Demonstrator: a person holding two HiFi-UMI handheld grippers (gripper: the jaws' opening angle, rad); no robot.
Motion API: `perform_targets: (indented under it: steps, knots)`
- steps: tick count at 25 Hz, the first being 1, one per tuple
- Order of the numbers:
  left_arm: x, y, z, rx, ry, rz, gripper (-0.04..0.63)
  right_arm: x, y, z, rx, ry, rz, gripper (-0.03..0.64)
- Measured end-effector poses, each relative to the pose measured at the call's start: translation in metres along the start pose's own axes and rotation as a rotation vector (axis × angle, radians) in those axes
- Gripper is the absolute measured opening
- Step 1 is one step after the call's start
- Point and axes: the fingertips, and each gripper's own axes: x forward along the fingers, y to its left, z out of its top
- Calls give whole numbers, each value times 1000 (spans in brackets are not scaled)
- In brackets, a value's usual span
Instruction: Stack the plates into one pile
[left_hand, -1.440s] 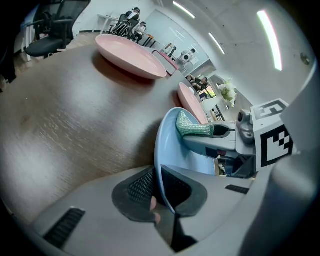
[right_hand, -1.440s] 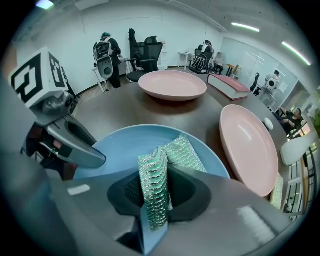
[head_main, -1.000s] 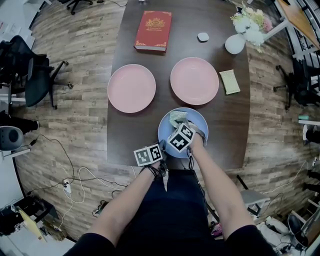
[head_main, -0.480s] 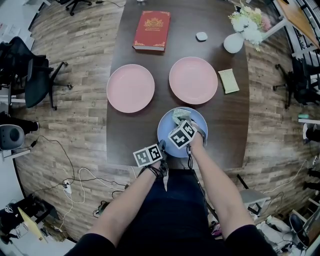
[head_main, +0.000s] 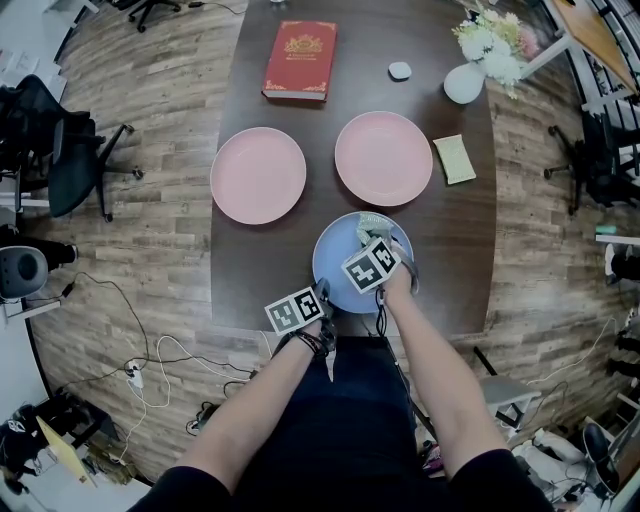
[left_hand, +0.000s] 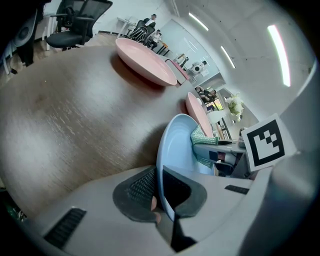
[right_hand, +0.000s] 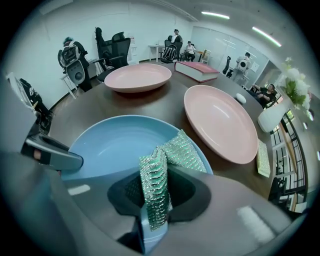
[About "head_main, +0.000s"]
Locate yellow green sponge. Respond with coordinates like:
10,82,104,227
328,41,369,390
432,134,477,186

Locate yellow board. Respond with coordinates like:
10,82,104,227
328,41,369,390
34,414,99,489

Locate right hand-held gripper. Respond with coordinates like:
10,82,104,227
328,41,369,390
340,224,421,296

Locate person's left forearm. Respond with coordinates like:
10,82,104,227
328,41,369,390
174,319,326,494

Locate person's right forearm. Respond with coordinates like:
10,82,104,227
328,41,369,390
382,272,509,484

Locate white vase with flowers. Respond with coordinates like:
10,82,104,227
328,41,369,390
452,2,541,99

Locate pink bag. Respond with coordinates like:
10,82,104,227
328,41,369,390
422,439,446,471

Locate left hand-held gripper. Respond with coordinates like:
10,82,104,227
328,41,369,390
263,277,340,384

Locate blue plate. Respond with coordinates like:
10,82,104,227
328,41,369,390
312,211,415,315

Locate black bracelet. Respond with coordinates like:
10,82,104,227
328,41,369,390
292,327,329,359

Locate wooden desk white legs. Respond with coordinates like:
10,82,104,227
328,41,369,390
519,0,640,96

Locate red hardcover book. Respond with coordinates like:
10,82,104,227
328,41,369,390
261,19,339,104

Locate green patterned sponge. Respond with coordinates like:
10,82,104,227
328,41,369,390
355,212,394,246

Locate person's black clothing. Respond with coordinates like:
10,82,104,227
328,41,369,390
124,335,556,512

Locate black office chair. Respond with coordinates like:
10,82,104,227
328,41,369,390
544,112,640,216
127,0,182,34
0,74,144,224

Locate pink plate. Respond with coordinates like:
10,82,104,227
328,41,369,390
209,126,307,226
334,110,434,207

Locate white ceramic vase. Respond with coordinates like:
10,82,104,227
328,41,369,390
443,62,487,105

